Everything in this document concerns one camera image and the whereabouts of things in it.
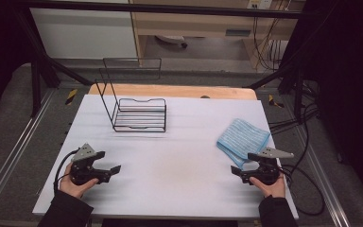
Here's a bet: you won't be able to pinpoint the black floor cables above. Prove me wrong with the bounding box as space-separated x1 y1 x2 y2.
268 79 321 183

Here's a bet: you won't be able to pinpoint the yellow black tape strip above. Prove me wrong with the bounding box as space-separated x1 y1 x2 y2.
268 94 285 109
64 88 78 106

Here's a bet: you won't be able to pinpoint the hanging cable bundle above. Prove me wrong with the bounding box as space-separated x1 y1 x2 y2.
252 15 286 71

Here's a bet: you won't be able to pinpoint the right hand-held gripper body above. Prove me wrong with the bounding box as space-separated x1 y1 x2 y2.
249 147 295 186

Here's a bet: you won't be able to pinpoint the white wall socket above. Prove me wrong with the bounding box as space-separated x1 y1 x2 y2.
246 0 274 10

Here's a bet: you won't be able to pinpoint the aluminium rail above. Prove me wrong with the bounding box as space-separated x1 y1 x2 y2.
291 126 352 227
0 89 57 216

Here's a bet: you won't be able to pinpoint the white table cover sheet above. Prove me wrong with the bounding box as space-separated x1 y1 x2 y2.
32 94 300 220

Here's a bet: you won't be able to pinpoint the hand-held gripper cable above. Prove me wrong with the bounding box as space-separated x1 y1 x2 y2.
53 148 80 197
277 164 326 218

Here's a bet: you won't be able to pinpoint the right hand-held gripper cable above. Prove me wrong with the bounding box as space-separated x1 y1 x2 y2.
277 164 326 218

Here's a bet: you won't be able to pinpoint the left hand-held gripper cable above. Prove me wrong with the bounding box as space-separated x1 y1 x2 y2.
53 148 80 197

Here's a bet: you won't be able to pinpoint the white cabinet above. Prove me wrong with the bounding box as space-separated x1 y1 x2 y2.
29 8 139 60

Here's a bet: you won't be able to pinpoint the light wooden desk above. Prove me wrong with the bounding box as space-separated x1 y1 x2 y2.
129 0 306 70

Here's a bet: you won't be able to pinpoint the chair base leg with castor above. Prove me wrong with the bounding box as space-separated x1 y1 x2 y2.
154 34 189 49

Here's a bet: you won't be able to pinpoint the black wire rack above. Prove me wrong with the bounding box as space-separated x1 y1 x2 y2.
95 57 167 133

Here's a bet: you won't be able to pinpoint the black metal frame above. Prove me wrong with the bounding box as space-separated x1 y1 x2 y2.
12 0 310 124

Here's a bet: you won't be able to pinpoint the person's left hand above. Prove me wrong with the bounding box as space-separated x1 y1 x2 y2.
59 163 99 200

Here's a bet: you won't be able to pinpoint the black curtain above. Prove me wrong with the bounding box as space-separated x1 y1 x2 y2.
280 0 363 202
0 0 43 127

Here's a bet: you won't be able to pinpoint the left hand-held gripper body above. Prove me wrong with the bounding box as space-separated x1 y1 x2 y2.
69 143 104 186

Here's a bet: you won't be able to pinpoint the person's right hand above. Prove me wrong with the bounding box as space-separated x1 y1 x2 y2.
249 175 287 200

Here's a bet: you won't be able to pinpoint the blue striped towel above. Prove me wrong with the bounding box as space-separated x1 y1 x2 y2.
216 117 271 169

